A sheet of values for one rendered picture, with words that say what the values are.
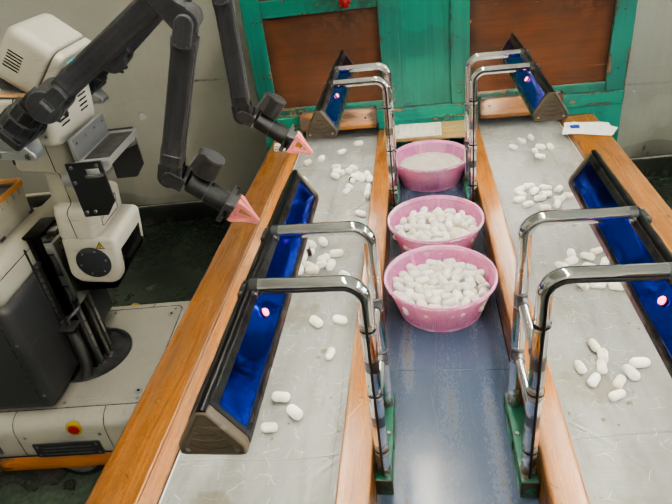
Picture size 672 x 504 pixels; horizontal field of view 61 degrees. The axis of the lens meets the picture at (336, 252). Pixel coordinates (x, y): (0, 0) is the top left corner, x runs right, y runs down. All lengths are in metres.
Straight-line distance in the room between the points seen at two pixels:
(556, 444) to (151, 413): 0.73
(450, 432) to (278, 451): 0.33
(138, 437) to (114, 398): 0.87
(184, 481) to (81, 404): 1.02
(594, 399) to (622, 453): 0.12
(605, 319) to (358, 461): 0.62
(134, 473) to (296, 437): 0.28
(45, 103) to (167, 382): 0.69
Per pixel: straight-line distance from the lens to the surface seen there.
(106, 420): 1.99
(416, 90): 2.26
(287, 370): 1.21
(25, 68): 1.66
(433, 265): 1.46
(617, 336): 1.30
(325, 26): 2.22
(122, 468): 1.12
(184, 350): 1.30
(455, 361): 1.29
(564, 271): 0.79
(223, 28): 1.78
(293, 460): 1.06
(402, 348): 1.32
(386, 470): 1.04
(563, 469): 1.01
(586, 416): 1.13
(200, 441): 0.68
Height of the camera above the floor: 1.56
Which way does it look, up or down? 32 degrees down
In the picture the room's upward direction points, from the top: 8 degrees counter-clockwise
